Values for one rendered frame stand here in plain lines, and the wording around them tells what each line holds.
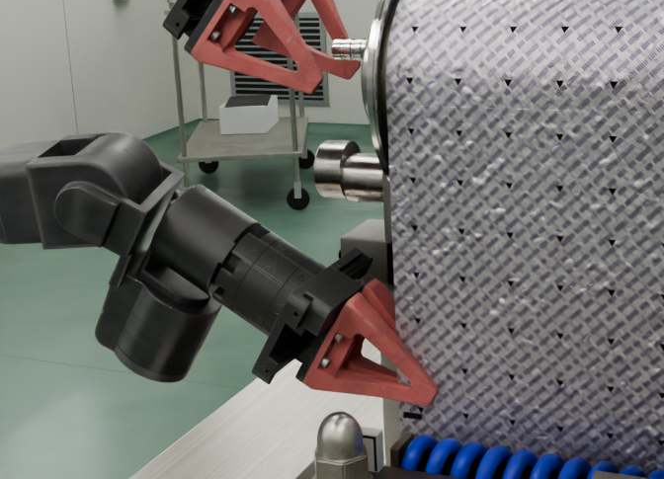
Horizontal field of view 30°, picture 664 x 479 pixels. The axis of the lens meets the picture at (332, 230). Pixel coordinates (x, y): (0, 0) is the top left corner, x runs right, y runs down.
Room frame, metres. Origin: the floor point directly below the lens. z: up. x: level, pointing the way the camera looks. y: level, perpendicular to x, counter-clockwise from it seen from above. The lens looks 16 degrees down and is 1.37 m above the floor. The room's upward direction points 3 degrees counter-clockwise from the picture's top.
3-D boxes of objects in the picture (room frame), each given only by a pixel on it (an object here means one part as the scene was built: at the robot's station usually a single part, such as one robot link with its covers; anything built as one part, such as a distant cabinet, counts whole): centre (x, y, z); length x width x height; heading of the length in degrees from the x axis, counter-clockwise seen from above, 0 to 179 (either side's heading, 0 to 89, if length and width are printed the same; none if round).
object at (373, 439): (0.68, -0.01, 1.04); 0.02 x 0.01 x 0.02; 64
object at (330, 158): (0.84, -0.01, 1.18); 0.04 x 0.02 x 0.04; 154
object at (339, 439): (0.66, 0.00, 1.05); 0.04 x 0.04 x 0.04
